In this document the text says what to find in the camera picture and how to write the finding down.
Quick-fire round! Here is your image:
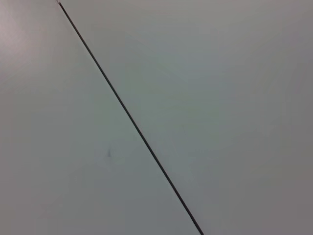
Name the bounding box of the thin black vertical strip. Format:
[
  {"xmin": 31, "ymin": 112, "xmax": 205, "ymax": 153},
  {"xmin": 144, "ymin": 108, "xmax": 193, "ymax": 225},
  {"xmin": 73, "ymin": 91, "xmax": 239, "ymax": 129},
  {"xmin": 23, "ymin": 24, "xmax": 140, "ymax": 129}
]
[{"xmin": 56, "ymin": 0, "xmax": 205, "ymax": 235}]

